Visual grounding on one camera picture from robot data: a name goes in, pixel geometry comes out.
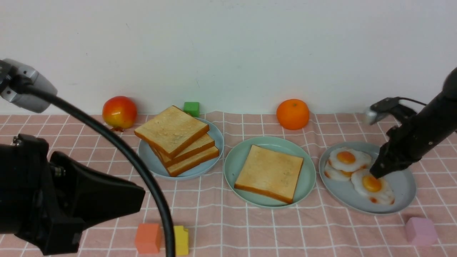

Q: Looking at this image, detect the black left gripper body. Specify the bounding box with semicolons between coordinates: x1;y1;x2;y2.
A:
10;134;145;256

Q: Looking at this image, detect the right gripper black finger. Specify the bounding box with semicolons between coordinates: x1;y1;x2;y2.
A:
370;161;391;179

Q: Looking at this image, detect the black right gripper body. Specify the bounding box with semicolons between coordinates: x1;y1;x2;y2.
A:
378;125;425;171

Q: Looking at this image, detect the fried egg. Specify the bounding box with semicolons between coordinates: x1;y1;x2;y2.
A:
323;162;353;182
327;147;372;173
351;169;395;205

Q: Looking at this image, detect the toast slice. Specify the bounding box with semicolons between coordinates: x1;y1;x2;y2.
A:
134;105;210;159
149;133;215;168
234;145;304;204
153;146;219;177

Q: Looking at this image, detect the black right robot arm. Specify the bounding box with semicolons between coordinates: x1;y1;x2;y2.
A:
364;69;457;178

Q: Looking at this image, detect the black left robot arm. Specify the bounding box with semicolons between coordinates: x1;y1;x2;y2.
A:
0;134;145;255

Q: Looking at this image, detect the grey egg plate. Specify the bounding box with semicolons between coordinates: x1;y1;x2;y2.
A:
319;142;417;215

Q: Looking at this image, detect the pink foam cube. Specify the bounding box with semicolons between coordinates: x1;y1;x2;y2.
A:
405;217;438;247

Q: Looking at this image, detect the orange foam cube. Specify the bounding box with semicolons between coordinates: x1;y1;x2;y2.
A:
135;223;162;255

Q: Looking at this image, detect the orange fruit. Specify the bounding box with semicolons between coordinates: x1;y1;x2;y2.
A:
276;99;310;130

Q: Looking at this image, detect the light blue bread plate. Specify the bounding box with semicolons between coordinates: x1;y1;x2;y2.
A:
138;117;224;181

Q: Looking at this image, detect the red yellow pomegranate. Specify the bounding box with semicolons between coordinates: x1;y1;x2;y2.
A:
102;96;137;132

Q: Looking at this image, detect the yellow foam block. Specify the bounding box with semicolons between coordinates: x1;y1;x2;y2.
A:
174;226;190;256

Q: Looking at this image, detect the green middle plate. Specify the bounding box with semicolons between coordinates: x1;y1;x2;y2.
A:
224;136;316;208

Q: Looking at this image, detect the green foam cube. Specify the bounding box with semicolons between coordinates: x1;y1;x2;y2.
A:
183;101;200;117

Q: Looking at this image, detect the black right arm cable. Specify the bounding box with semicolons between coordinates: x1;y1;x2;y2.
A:
398;97;428;107

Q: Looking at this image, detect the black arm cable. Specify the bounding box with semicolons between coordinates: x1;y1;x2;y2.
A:
398;97;428;107
11;77;176;257

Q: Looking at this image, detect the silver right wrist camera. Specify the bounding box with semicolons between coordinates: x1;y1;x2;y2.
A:
364;97;416;125

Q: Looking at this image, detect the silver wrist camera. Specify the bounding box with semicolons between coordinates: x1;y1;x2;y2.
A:
0;59;58;114
364;97;416;125

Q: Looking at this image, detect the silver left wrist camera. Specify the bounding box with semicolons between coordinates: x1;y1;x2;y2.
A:
0;59;58;114

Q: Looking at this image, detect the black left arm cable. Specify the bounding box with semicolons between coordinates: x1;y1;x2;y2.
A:
11;77;176;257

